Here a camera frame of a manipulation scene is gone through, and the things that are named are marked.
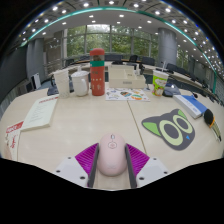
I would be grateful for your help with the red bottle with green band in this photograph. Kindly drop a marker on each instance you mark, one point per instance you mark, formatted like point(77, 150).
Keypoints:
point(97, 73)

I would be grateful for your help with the pink computer mouse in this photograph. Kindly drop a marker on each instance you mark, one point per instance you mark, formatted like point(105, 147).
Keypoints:
point(112, 155)

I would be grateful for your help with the beige desk organizer box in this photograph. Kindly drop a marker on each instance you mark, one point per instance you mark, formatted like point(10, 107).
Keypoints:
point(126, 78)

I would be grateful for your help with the grey cat-face mouse pad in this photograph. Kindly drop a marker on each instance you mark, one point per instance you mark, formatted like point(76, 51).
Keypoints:
point(170, 128)

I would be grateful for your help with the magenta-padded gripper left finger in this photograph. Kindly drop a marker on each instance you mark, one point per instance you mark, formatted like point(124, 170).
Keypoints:
point(86, 160)

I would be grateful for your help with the printed paper cup with straw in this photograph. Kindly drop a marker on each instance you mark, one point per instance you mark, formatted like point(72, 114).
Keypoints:
point(160, 83)

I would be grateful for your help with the colourful sticker sheet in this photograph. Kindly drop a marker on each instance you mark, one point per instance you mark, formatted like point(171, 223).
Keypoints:
point(125, 94)

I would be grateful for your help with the blue and white book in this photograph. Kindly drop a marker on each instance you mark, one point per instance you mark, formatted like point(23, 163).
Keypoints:
point(191, 105)

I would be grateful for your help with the curved conference desk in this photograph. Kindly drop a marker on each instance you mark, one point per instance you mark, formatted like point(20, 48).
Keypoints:
point(181, 77)

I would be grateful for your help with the black gooseneck microphone console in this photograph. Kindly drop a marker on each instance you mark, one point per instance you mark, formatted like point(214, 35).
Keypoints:
point(172, 90)

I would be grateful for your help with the dark office chairs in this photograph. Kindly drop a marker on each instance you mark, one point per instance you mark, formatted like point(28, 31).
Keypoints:
point(148, 61)

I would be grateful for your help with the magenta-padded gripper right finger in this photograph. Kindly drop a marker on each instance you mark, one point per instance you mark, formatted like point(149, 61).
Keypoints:
point(137, 160)

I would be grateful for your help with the white lidded mug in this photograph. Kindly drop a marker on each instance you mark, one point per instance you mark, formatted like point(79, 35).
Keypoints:
point(80, 83)

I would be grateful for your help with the ceiling lights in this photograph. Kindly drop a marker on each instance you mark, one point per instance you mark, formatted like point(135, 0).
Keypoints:
point(86, 4)

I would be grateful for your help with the white printed document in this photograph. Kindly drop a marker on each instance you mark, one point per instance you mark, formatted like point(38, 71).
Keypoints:
point(40, 112)

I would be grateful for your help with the black handheld microphone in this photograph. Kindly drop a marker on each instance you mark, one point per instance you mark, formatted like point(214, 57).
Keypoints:
point(209, 118)

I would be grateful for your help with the red and white leaflet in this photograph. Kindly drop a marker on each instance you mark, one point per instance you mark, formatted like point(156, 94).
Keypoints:
point(14, 138)

